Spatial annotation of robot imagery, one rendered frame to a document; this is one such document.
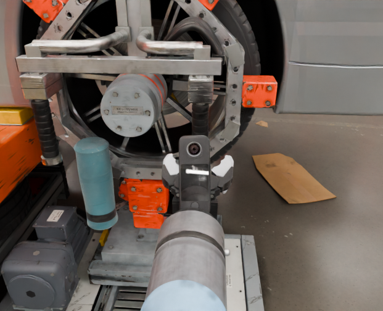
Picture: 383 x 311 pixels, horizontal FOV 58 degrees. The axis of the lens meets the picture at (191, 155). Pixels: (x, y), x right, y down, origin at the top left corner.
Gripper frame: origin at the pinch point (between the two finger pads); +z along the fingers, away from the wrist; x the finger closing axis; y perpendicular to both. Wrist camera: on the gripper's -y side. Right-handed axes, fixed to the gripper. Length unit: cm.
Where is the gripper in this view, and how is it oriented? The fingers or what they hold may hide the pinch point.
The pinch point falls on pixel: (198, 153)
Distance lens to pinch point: 64.4
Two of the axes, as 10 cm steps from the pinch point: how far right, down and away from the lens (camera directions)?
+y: 0.0, 8.9, 4.7
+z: 0.7, -4.6, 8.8
